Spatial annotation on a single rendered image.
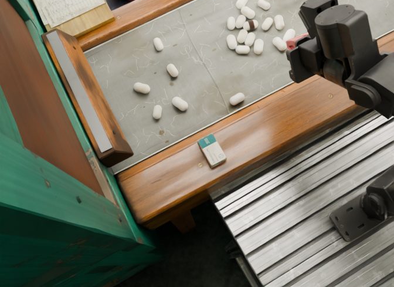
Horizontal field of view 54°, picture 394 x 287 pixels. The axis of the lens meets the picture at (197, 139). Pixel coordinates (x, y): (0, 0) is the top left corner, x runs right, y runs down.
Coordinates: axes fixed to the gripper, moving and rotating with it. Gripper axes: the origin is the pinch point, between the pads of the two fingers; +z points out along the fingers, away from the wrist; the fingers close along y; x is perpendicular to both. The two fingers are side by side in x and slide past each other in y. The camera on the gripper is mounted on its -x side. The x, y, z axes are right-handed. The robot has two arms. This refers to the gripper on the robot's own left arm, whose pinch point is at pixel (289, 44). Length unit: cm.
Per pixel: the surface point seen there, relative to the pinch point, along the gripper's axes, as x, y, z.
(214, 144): 11.0, 21.8, -2.4
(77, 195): -10, 43, -29
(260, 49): 3.0, 1.7, 10.8
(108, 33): -10.5, 29.9, 25.9
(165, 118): 6.9, 27.7, 9.2
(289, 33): 2.8, -5.9, 10.8
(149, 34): -6.5, 21.5, 24.8
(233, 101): 8.4, 13.3, 4.8
